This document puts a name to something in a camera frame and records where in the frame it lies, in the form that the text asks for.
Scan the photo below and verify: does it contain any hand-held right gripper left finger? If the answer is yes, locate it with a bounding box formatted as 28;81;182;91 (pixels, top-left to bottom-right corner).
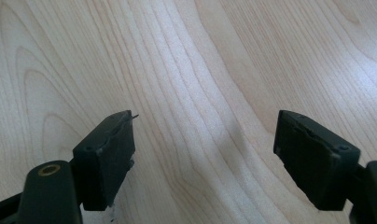
72;109;140;212

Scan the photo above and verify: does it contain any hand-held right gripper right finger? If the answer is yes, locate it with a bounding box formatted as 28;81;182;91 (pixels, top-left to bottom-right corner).
272;109;362;212

